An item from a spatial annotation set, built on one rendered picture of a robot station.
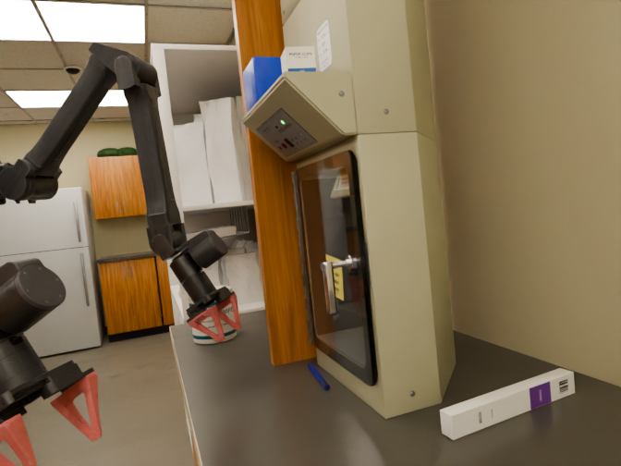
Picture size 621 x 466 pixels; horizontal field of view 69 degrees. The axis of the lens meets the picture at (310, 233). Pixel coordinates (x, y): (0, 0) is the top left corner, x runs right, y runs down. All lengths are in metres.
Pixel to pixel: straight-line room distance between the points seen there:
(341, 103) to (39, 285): 0.49
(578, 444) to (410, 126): 0.53
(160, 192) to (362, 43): 0.54
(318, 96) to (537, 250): 0.59
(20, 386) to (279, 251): 0.64
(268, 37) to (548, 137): 0.65
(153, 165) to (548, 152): 0.82
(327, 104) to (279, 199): 0.39
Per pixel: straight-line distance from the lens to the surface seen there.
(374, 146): 0.76
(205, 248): 1.00
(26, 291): 0.58
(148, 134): 1.07
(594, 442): 0.79
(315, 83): 0.74
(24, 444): 0.59
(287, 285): 1.09
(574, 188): 1.00
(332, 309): 0.78
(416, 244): 0.79
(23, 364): 0.63
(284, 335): 1.11
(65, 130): 1.19
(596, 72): 0.98
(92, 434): 0.68
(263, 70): 0.93
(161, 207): 1.05
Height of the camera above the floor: 1.30
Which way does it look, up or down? 3 degrees down
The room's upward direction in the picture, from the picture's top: 6 degrees counter-clockwise
